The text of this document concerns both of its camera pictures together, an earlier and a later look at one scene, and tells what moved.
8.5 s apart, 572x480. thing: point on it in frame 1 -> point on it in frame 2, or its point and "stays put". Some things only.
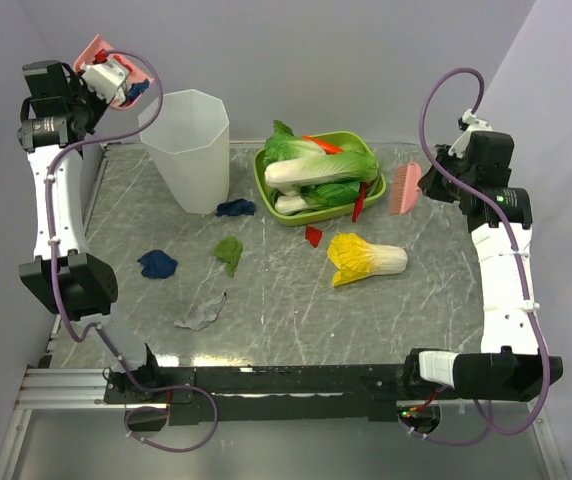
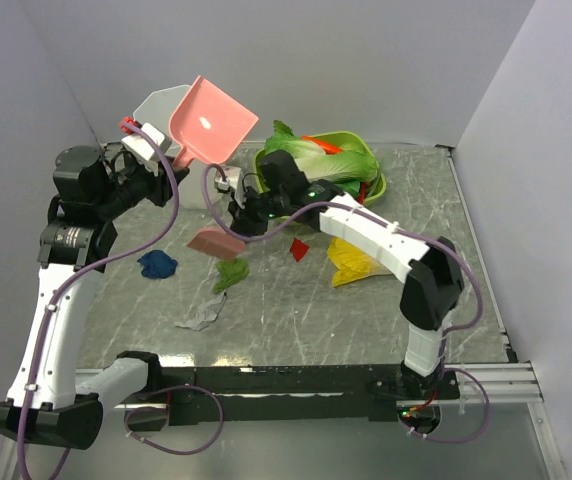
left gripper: [99, 102] -> [162, 186]
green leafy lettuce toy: [282, 145] stays put
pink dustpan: [100, 50] -> [209, 125]
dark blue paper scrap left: [157, 265] stays put
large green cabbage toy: [352, 164] stays put
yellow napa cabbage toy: [352, 258] stays put
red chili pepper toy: [359, 202] stays put
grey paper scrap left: [202, 315] stays put
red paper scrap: [313, 235] -> [298, 249]
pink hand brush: [405, 190] -> [217, 242]
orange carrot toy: [328, 148] stays put
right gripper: [430, 186] -> [244, 221]
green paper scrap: [229, 250] -> [231, 270]
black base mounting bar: [269, 394] stays put
